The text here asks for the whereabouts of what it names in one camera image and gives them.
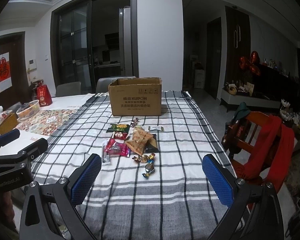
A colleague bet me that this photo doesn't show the clear black stick packet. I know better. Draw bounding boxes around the clear black stick packet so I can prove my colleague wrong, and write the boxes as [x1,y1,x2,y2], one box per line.
[102,140,110,165]

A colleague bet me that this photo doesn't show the magenta snack packet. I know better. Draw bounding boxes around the magenta snack packet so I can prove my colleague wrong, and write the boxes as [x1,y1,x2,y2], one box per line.
[104,138,130,157]

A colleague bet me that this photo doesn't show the red white snack packet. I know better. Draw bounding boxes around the red white snack packet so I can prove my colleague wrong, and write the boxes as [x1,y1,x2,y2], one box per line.
[112,131,128,140]

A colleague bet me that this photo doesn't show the green cracker packet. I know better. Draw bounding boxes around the green cracker packet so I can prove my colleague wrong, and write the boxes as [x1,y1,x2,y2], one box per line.
[107,124,130,133]

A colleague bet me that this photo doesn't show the tan paper snack packets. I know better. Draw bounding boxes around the tan paper snack packets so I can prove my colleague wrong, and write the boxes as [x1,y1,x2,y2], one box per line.
[125,127,153,155]

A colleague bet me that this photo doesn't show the tissue box with cover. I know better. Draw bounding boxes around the tissue box with cover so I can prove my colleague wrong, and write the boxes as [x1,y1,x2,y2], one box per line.
[0,106,18,135]

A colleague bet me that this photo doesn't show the clear plastic food container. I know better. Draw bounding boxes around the clear plastic food container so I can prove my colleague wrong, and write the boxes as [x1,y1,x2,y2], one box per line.
[16,100,40,120]

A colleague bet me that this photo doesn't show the floral patterned table mat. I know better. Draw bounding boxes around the floral patterned table mat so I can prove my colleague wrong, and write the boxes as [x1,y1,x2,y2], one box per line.
[16,109,77,136]

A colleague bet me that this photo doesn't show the red gift bag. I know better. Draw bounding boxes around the red gift bag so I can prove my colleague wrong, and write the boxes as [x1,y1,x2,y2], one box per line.
[37,84,52,107]

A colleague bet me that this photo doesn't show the red child chair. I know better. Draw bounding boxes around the red child chair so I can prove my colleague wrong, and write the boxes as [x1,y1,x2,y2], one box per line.
[221,112,295,192]

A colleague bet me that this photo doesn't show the red fu door poster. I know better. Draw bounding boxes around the red fu door poster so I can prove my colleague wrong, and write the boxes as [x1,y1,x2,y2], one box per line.
[0,52,12,93]

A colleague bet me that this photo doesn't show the grey chair left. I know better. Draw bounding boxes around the grey chair left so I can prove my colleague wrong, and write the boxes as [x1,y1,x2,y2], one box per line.
[56,81,81,97]

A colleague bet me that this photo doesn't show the black white plaid tablecloth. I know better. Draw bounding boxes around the black white plaid tablecloth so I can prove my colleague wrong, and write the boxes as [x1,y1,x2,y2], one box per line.
[32,91,232,239]

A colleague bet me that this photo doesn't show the dark green cloth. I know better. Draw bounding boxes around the dark green cloth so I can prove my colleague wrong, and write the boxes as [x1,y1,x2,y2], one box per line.
[231,102,250,125]

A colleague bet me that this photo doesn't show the grey dining chair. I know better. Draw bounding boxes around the grey dining chair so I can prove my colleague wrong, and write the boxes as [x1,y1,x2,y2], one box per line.
[96,76,135,93]

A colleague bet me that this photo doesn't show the red gold wrapped candy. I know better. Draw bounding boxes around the red gold wrapped candy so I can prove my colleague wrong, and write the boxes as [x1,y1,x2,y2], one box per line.
[132,154,149,163]

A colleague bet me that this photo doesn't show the blue gold wrapped candy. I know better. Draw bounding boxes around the blue gold wrapped candy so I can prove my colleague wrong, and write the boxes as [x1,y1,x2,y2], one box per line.
[142,153,155,179]

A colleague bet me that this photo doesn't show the purple wrapped candy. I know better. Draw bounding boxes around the purple wrapped candy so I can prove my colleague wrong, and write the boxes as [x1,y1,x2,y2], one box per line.
[130,118,139,127]

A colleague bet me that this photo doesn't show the black snack packet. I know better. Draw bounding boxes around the black snack packet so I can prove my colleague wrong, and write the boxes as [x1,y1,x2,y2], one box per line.
[144,134,159,153]

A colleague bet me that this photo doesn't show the small white gold packet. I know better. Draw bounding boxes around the small white gold packet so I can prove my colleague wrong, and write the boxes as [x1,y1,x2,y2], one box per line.
[148,126,164,132]

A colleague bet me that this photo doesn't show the brown cardboard box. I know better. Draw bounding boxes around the brown cardboard box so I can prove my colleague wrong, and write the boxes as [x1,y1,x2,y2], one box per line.
[108,77,162,116]

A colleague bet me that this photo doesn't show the black glass sliding door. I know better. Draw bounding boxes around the black glass sliding door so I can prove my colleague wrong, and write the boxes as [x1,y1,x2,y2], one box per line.
[50,0,139,93]

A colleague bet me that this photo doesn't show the red foil balloons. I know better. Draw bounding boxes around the red foil balloons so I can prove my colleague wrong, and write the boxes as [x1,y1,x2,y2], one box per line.
[239,50,260,75]

